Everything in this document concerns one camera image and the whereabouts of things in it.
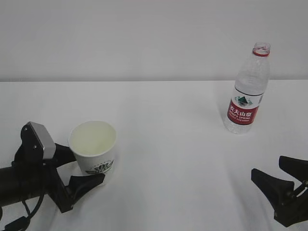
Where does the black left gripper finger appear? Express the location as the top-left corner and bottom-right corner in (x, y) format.
(53, 143), (76, 171)
(69, 173), (105, 204)

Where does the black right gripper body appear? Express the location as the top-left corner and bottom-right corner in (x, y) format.
(274, 180), (308, 227)

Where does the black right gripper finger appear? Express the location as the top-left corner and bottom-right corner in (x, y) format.
(279, 156), (308, 182)
(251, 168), (294, 210)

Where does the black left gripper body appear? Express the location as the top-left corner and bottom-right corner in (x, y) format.
(14, 124), (73, 213)

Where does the white paper cup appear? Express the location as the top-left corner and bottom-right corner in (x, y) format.
(68, 121), (117, 186)

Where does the Nongfu Spring water bottle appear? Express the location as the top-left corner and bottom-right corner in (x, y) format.
(224, 42), (271, 134)

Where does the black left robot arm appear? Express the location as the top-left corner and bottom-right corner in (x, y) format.
(0, 121), (105, 213)

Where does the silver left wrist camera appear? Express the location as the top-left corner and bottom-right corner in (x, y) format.
(28, 121), (56, 159)

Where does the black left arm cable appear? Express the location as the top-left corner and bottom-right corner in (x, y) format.
(0, 192), (45, 231)

